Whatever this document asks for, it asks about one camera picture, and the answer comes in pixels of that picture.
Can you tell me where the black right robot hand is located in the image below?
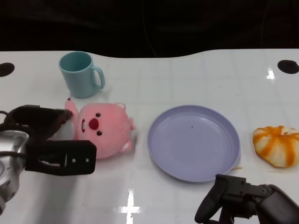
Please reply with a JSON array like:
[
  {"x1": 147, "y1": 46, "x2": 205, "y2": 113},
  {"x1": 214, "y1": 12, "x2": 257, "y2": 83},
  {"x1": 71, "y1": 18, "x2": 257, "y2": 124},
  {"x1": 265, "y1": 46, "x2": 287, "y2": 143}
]
[{"x1": 194, "y1": 174, "x2": 299, "y2": 224}]

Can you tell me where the teal plastic mug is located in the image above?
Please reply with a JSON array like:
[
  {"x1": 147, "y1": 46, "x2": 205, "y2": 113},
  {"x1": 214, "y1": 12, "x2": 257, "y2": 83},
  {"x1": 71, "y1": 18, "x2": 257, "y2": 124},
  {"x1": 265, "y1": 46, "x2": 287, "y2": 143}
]
[{"x1": 58, "y1": 51, "x2": 106, "y2": 99}]

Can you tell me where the black table grommet hole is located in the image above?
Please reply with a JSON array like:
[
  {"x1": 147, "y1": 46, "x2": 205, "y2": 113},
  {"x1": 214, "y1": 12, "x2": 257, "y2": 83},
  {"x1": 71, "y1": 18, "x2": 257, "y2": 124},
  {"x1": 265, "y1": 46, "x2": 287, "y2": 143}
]
[
  {"x1": 0, "y1": 62, "x2": 15, "y2": 77},
  {"x1": 277, "y1": 59, "x2": 299, "y2": 74}
]

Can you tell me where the orange white toy bun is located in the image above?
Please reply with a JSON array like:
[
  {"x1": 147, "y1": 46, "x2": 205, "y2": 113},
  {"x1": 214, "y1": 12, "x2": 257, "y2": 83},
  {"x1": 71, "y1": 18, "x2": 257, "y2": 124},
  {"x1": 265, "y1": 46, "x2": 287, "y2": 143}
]
[{"x1": 252, "y1": 125, "x2": 299, "y2": 168}]

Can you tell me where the purple plastic plate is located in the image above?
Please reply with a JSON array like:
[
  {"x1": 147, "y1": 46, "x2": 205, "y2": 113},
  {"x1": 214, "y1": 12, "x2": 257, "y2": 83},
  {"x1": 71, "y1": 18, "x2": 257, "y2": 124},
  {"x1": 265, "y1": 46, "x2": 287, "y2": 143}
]
[{"x1": 147, "y1": 105, "x2": 241, "y2": 183}]

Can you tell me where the pink plush pig doll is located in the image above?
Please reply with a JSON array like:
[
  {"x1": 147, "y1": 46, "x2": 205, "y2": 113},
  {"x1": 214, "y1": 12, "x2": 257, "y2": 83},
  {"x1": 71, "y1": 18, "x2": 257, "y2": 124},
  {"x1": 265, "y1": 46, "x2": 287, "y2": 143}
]
[{"x1": 64, "y1": 98, "x2": 136, "y2": 160}]

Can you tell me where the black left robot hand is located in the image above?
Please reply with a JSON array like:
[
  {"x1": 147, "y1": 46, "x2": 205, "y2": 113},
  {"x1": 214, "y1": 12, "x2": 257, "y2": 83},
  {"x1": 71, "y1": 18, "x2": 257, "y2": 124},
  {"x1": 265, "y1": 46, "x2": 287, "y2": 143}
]
[{"x1": 4, "y1": 105, "x2": 97, "y2": 176}]

